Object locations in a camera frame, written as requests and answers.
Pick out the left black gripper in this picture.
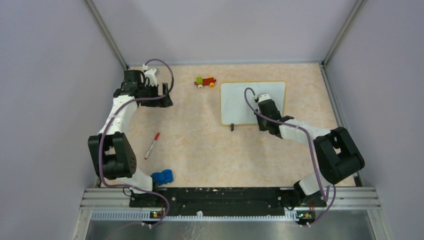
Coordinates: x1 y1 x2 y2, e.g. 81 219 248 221
138 82 172 108

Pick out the white whiteboard yellow edge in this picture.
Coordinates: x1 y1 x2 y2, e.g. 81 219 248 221
220 81 287 126

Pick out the red white marker pen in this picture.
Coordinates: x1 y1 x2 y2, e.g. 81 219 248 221
144 132 161 160

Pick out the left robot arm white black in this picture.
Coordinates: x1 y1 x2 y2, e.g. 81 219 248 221
87 68 173 207

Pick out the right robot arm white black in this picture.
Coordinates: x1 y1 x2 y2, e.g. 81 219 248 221
255 94 365 206

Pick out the red green brick toy car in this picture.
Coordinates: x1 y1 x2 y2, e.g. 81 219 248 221
193 76 217 89

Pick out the blue toy car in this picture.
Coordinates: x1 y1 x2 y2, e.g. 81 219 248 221
151 169 174 186

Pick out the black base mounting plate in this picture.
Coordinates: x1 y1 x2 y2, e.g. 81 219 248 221
129 187 327 217

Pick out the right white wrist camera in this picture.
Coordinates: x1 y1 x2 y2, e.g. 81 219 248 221
254 93 272 104

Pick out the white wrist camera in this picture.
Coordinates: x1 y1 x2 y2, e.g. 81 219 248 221
254 93 272 104
141 64 159 87

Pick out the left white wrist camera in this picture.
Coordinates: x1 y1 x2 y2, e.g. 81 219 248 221
141 64 159 87

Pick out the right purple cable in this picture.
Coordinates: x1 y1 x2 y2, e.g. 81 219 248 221
244 87 337 228

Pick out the aluminium frame rail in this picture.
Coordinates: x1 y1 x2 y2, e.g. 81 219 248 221
72 186 392 240

